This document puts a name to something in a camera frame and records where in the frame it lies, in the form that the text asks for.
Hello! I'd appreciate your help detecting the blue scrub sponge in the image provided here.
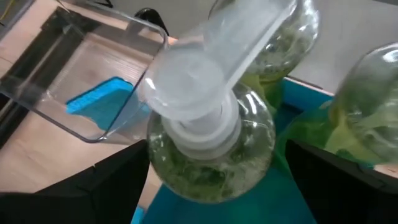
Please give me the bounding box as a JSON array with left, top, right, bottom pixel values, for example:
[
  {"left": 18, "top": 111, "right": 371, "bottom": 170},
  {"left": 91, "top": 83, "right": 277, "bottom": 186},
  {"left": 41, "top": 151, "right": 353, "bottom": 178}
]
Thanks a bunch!
[{"left": 65, "top": 77, "right": 152, "bottom": 133}]

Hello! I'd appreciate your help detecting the teal plastic bin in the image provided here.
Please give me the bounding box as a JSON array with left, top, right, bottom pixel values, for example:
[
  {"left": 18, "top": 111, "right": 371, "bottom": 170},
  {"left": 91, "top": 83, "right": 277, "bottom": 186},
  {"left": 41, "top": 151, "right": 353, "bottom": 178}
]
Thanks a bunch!
[{"left": 130, "top": 77, "right": 336, "bottom": 224}]

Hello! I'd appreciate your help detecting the black clamp handle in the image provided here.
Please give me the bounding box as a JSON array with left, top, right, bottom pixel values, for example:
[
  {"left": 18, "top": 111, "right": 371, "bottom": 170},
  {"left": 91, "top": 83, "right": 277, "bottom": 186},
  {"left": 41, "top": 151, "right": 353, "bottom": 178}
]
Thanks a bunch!
[{"left": 135, "top": 7, "right": 170, "bottom": 37}]

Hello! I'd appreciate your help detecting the clear plastic bin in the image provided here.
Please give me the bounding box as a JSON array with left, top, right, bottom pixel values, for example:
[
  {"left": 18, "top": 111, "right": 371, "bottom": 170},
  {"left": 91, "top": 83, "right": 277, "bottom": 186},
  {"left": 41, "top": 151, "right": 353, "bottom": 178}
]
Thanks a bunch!
[{"left": 0, "top": 0, "right": 170, "bottom": 144}]

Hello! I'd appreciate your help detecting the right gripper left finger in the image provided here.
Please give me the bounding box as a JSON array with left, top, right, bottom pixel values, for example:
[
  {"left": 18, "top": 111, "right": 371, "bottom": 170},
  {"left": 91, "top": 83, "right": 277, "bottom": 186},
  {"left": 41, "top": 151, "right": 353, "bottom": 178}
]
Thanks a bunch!
[{"left": 0, "top": 139, "right": 152, "bottom": 224}]

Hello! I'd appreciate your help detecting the clear green soap pump bottle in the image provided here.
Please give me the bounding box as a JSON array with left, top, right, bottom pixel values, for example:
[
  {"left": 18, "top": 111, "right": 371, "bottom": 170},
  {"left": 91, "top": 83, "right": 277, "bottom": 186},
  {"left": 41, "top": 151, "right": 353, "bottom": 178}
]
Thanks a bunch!
[
  {"left": 207, "top": 0, "right": 322, "bottom": 84},
  {"left": 276, "top": 42, "right": 398, "bottom": 171},
  {"left": 139, "top": 0, "right": 298, "bottom": 205}
]

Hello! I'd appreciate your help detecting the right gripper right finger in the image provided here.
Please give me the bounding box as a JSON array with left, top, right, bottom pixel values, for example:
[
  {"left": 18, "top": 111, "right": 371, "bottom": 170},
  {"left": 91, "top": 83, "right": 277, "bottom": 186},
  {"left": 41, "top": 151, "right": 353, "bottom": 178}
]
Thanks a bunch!
[{"left": 285, "top": 139, "right": 398, "bottom": 224}]

